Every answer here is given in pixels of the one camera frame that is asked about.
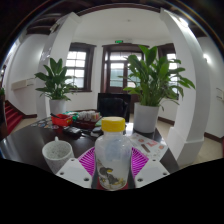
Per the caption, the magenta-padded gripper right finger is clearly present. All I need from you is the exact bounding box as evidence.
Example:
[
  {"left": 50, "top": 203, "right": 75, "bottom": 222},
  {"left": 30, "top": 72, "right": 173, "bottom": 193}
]
[{"left": 130, "top": 146, "right": 170, "bottom": 190}]

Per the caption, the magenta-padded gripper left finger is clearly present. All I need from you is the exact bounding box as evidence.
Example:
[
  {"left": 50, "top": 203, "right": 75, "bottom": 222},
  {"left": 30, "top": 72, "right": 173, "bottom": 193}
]
[{"left": 56, "top": 146, "right": 98, "bottom": 190}]

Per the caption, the clear bottle with yellow cap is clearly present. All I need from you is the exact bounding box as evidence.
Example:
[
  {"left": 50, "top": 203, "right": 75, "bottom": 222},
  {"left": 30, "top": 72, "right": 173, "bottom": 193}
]
[{"left": 94, "top": 116, "right": 133, "bottom": 191}]

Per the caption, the white speckled cup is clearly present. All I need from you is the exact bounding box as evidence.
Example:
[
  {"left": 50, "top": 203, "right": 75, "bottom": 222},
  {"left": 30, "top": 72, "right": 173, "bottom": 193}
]
[{"left": 41, "top": 136, "right": 75, "bottom": 175}]

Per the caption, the printed paper sheet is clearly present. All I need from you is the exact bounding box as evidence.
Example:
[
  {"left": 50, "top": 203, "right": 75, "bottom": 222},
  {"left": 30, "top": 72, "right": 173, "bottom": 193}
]
[{"left": 128, "top": 132, "right": 169, "bottom": 160}]

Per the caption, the black handheld device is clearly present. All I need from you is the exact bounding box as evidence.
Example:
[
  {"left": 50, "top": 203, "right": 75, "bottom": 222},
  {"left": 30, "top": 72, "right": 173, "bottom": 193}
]
[{"left": 62, "top": 125, "right": 83, "bottom": 136}]

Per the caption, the red box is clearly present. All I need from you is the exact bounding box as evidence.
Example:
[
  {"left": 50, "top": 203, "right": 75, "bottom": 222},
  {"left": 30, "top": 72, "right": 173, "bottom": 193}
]
[{"left": 50, "top": 113, "right": 74, "bottom": 127}]

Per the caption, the large plant in white pot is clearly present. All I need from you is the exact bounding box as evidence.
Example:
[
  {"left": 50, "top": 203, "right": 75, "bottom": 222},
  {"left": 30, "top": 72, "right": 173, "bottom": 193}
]
[{"left": 119, "top": 44, "right": 197, "bottom": 134}]

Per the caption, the colourful sticker sheet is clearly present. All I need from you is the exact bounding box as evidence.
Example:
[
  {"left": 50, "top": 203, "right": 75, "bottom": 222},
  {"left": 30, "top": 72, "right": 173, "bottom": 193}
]
[{"left": 31, "top": 119, "right": 61, "bottom": 130}]

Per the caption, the small plant in white pot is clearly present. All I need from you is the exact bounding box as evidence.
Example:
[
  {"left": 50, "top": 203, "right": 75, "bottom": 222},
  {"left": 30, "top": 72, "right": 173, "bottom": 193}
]
[{"left": 34, "top": 57, "right": 78, "bottom": 116}]

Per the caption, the black chair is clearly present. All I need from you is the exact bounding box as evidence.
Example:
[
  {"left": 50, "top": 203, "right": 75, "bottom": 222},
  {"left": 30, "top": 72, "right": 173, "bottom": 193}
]
[{"left": 96, "top": 92, "right": 132, "bottom": 123}]

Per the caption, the red carpeted staircase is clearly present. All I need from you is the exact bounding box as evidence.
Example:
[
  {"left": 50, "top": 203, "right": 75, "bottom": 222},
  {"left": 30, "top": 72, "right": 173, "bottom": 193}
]
[{"left": 3, "top": 99, "right": 25, "bottom": 134}]

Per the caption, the dark framed window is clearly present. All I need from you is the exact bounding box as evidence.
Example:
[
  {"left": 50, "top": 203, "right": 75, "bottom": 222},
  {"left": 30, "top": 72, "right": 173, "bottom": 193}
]
[
  {"left": 157, "top": 43, "right": 179, "bottom": 101},
  {"left": 64, "top": 42, "right": 97, "bottom": 93}
]

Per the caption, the dark framed glass door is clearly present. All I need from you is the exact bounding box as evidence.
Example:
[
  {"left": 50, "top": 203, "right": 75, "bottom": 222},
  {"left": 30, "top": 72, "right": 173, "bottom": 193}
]
[{"left": 100, "top": 43, "right": 149, "bottom": 94}]

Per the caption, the wall lamp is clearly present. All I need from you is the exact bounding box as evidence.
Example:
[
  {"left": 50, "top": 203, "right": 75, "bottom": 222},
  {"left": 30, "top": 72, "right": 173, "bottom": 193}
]
[{"left": 203, "top": 53, "right": 213, "bottom": 64}]

